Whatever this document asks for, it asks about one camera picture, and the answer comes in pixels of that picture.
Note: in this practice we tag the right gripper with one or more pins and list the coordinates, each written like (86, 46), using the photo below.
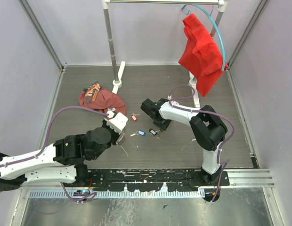
(163, 126)

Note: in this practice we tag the white clothes rack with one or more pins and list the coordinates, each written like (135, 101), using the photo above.
(118, 70)

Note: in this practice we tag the red cloth on hanger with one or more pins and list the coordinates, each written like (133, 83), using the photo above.
(202, 56)

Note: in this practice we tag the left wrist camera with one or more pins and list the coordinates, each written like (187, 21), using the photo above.
(117, 121)

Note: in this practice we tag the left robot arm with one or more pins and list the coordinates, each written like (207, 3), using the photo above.
(62, 161)

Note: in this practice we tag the large metal keyring with clips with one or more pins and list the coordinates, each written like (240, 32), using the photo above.
(122, 139)

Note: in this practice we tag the blue clothes hanger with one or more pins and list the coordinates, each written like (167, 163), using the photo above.
(222, 4)

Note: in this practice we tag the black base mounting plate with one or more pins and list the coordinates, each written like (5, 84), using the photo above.
(146, 180)

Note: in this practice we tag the crumpled dusty red shirt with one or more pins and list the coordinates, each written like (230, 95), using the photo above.
(98, 98)

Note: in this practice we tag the key with black windowed tag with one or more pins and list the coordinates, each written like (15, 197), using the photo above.
(155, 133)

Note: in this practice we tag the key with red tag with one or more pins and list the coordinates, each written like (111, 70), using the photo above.
(135, 117)

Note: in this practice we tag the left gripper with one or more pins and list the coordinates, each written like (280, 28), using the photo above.
(108, 125)

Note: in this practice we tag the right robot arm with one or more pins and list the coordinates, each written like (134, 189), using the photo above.
(208, 128)

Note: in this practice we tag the key with blue tag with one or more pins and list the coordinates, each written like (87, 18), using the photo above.
(138, 133)

